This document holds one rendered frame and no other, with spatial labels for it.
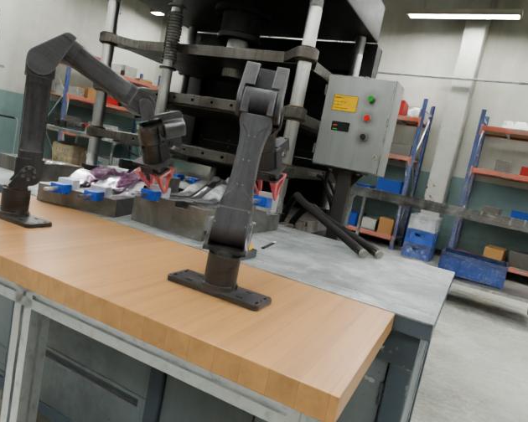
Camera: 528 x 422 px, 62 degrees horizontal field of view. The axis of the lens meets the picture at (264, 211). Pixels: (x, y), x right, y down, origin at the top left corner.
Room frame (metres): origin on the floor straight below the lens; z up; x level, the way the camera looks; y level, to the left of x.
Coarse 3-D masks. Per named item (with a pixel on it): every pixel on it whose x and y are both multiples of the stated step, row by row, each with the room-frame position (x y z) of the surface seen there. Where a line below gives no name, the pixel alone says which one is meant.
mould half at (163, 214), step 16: (192, 192) 1.50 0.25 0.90; (224, 192) 1.49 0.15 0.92; (144, 208) 1.28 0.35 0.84; (160, 208) 1.26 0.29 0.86; (176, 208) 1.23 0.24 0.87; (192, 208) 1.21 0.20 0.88; (208, 208) 1.22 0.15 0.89; (160, 224) 1.25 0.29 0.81; (176, 224) 1.23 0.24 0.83; (192, 224) 1.20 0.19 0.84; (256, 224) 1.48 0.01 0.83; (272, 224) 1.59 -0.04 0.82
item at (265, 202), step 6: (264, 192) 1.27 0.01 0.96; (258, 198) 1.23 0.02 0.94; (264, 198) 1.22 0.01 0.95; (270, 198) 1.24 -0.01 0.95; (258, 204) 1.23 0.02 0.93; (264, 204) 1.22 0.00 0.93; (270, 204) 1.25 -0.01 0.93; (276, 204) 1.28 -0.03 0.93; (264, 210) 1.26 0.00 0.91; (270, 210) 1.25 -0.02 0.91
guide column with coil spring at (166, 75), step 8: (176, 0) 2.26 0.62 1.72; (176, 8) 2.26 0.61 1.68; (176, 16) 2.26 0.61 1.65; (176, 32) 2.27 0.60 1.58; (176, 40) 2.28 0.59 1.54; (168, 48) 2.26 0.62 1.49; (168, 56) 2.26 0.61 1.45; (168, 64) 2.26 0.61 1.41; (168, 72) 2.27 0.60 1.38; (160, 80) 2.27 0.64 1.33; (168, 80) 2.27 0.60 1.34; (160, 88) 2.26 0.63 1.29; (168, 88) 2.28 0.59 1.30; (160, 96) 2.26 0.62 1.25; (160, 104) 2.26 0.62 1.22; (160, 112) 2.26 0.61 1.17
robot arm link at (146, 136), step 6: (156, 120) 1.21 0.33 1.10; (138, 126) 1.20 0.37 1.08; (144, 126) 1.19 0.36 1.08; (150, 126) 1.19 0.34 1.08; (156, 126) 1.19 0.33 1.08; (162, 126) 1.21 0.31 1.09; (138, 132) 1.19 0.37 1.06; (144, 132) 1.18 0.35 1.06; (150, 132) 1.18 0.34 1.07; (156, 132) 1.20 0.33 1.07; (162, 132) 1.22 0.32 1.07; (138, 138) 1.20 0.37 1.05; (144, 138) 1.19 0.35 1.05; (150, 138) 1.19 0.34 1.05; (156, 138) 1.20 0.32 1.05; (144, 144) 1.20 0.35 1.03; (150, 144) 1.20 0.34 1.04; (156, 144) 1.21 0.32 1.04
